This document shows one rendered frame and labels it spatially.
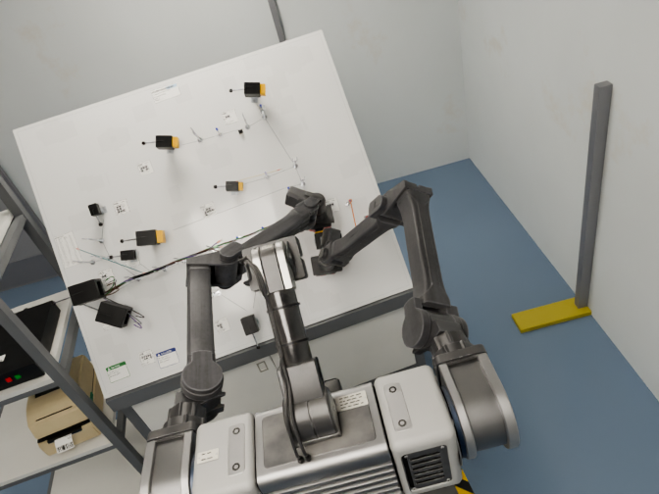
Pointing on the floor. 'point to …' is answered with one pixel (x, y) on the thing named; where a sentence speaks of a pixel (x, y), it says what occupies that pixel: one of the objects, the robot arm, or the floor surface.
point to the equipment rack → (112, 457)
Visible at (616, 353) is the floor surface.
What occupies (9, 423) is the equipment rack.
